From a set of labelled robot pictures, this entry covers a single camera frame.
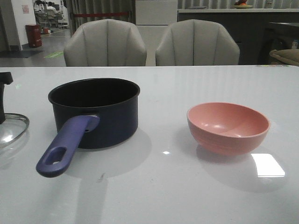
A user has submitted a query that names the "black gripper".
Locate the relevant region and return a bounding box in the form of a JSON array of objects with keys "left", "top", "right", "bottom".
[{"left": 0, "top": 72, "right": 13, "bottom": 124}]

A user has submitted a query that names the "glass lid with blue knob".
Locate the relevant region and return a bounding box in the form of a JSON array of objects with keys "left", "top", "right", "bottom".
[{"left": 0, "top": 113, "right": 29, "bottom": 149}]

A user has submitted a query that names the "pink bowl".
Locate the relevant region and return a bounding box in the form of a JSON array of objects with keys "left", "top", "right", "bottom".
[{"left": 187, "top": 102, "right": 271, "bottom": 156}]

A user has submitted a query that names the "red trash bin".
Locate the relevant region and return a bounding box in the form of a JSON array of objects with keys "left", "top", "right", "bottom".
[{"left": 25, "top": 24, "right": 42, "bottom": 48}]

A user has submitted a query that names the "dark blue saucepan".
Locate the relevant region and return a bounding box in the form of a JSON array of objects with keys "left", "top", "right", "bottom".
[{"left": 36, "top": 78, "right": 140, "bottom": 178}]

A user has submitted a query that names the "left beige chair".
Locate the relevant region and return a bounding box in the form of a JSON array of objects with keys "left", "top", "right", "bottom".
[{"left": 64, "top": 19, "right": 147, "bottom": 67}]

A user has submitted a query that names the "beige chair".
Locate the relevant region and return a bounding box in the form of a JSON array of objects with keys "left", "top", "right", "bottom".
[
  {"left": 64, "top": 19, "right": 147, "bottom": 67},
  {"left": 155, "top": 19, "right": 240, "bottom": 66}
]

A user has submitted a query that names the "white cabinet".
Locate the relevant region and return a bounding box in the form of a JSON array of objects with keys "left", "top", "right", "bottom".
[{"left": 135, "top": 0, "right": 178, "bottom": 66}]

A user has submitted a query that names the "right beige chair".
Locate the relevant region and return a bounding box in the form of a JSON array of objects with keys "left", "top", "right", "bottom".
[{"left": 155, "top": 19, "right": 240, "bottom": 66}]

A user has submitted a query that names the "fruit plate on counter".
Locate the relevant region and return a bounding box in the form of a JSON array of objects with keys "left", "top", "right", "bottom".
[{"left": 233, "top": 0, "right": 253, "bottom": 9}]

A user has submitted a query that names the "dark counter with white top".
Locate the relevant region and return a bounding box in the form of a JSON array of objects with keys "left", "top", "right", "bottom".
[{"left": 177, "top": 8, "right": 299, "bottom": 65}]

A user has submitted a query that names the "beige cushion seat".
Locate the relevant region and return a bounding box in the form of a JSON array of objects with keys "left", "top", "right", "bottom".
[{"left": 269, "top": 49, "right": 299, "bottom": 66}]

